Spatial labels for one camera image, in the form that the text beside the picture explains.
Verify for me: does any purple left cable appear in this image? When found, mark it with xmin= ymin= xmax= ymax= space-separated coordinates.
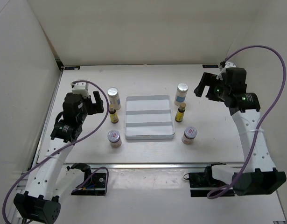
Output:
xmin=2 ymin=80 xmax=109 ymax=219

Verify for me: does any small yellow bottle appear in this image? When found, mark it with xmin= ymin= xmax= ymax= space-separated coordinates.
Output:
xmin=175 ymin=102 xmax=186 ymax=122
xmin=109 ymin=104 xmax=119 ymax=124

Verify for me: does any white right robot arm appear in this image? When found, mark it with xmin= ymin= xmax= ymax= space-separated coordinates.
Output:
xmin=194 ymin=68 xmax=287 ymax=199

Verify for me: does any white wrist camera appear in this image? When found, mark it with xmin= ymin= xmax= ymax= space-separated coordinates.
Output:
xmin=71 ymin=82 xmax=90 ymax=98
xmin=217 ymin=61 xmax=236 ymax=80

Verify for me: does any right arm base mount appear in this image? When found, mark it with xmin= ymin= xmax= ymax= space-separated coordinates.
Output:
xmin=183 ymin=163 xmax=239 ymax=197

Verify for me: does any tall silver-capped shaker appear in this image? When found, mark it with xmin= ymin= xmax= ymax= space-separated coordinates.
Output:
xmin=107 ymin=87 xmax=121 ymax=110
xmin=174 ymin=83 xmax=189 ymax=106

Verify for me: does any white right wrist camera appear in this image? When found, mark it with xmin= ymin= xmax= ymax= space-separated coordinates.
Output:
xmin=217 ymin=61 xmax=236 ymax=80

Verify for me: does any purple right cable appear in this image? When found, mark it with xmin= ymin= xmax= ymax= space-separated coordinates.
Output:
xmin=206 ymin=46 xmax=287 ymax=199

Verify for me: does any white divided tray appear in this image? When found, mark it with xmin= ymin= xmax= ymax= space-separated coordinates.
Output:
xmin=125 ymin=95 xmax=175 ymax=141

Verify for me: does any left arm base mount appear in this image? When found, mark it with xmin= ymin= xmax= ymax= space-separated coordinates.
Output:
xmin=66 ymin=163 xmax=109 ymax=196

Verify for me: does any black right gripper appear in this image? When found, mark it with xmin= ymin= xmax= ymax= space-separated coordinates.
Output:
xmin=193 ymin=73 xmax=230 ymax=102

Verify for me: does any purple cable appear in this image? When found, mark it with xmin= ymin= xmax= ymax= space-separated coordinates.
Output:
xmin=206 ymin=46 xmax=287 ymax=199
xmin=2 ymin=80 xmax=109 ymax=219

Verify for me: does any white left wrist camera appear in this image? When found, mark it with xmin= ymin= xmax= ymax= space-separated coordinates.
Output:
xmin=71 ymin=82 xmax=90 ymax=98

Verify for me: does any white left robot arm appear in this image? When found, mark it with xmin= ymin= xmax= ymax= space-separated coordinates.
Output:
xmin=14 ymin=90 xmax=104 ymax=224

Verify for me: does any aluminium table edge rail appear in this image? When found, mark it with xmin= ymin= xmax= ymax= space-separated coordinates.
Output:
xmin=21 ymin=162 xmax=245 ymax=175

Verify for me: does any short red-label jar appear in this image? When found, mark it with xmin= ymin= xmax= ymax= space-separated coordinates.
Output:
xmin=107 ymin=130 xmax=122 ymax=148
xmin=182 ymin=126 xmax=197 ymax=145

